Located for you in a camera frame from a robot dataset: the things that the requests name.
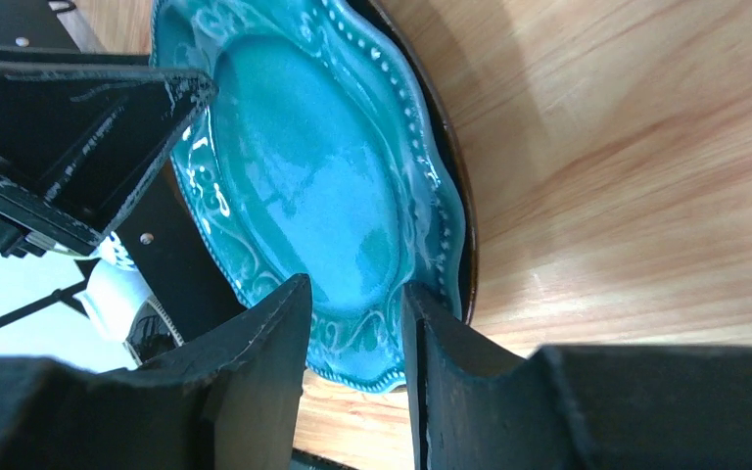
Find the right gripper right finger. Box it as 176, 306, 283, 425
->
402, 282, 752, 469

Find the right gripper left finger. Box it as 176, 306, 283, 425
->
0, 274, 312, 469

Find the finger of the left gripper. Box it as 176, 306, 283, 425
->
0, 55, 217, 257

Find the dark teal scalloped plate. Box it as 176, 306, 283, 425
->
151, 1, 470, 394

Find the dark brown speckled bowl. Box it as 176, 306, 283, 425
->
123, 298, 185, 366

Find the white black bowl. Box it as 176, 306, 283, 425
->
74, 232, 153, 343

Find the black wire dish rack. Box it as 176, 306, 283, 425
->
0, 1, 242, 353

